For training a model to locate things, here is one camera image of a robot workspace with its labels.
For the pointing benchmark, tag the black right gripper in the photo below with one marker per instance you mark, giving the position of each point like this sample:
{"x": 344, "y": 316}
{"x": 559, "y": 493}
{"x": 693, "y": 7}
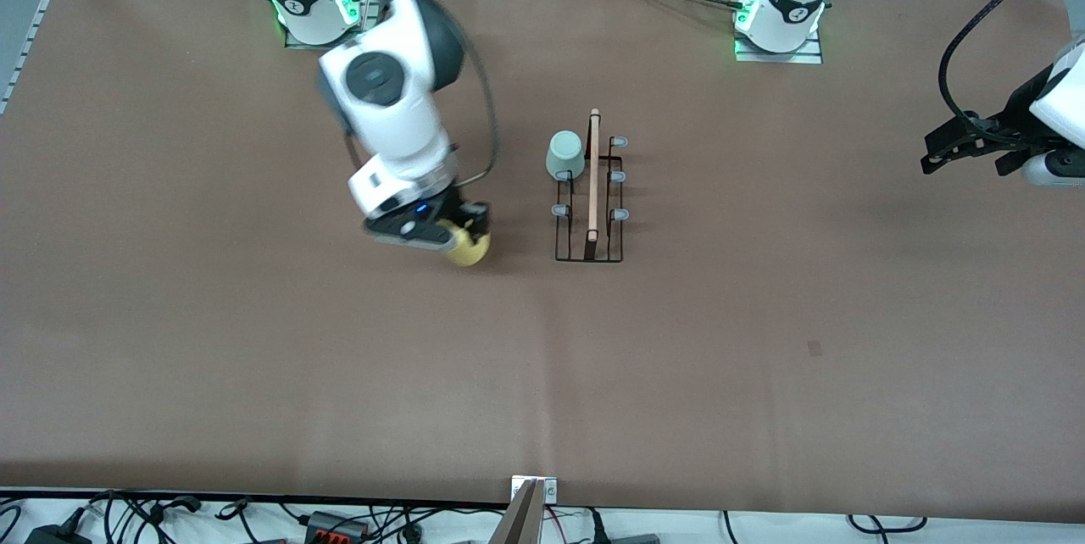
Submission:
{"x": 459, "y": 211}

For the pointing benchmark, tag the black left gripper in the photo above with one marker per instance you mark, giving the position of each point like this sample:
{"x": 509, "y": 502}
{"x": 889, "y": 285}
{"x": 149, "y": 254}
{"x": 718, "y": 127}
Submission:
{"x": 1015, "y": 116}

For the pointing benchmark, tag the yellow cup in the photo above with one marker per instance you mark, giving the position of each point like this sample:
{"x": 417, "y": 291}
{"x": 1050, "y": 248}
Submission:
{"x": 468, "y": 253}

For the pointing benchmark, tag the pale green cup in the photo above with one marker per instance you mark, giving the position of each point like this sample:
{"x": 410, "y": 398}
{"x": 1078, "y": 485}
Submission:
{"x": 565, "y": 156}

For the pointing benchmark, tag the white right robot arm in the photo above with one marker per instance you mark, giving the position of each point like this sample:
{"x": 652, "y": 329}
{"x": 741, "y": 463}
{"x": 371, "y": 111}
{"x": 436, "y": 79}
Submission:
{"x": 398, "y": 103}

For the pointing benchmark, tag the black orange electronic box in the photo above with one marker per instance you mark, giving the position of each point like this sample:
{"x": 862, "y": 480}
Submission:
{"x": 335, "y": 525}

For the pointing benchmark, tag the black power adapter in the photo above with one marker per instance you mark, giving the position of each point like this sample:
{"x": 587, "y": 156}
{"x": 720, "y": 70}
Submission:
{"x": 55, "y": 535}

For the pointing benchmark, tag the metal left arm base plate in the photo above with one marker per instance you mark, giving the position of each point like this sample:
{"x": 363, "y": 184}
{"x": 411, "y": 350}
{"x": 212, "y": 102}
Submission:
{"x": 780, "y": 57}

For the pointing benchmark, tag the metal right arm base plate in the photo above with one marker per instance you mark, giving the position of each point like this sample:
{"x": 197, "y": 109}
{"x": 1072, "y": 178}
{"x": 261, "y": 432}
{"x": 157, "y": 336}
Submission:
{"x": 297, "y": 42}

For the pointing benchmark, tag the silver metal bracket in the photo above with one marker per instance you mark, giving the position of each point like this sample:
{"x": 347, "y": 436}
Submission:
{"x": 549, "y": 489}

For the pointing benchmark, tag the grey brown post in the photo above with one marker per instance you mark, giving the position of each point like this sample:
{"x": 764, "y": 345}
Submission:
{"x": 517, "y": 527}

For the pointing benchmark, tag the perforated metal rail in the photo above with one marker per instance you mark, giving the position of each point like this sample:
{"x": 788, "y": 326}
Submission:
{"x": 30, "y": 40}

